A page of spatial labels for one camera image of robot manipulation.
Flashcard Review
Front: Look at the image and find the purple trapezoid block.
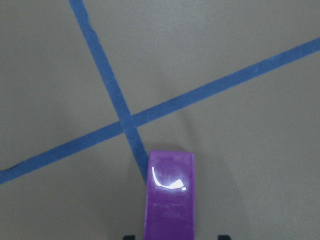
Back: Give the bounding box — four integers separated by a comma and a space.
143, 150, 195, 240

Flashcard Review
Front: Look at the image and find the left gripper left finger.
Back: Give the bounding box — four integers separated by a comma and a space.
122, 235, 135, 240

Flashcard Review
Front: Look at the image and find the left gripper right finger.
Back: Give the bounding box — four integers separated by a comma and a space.
217, 235, 231, 240

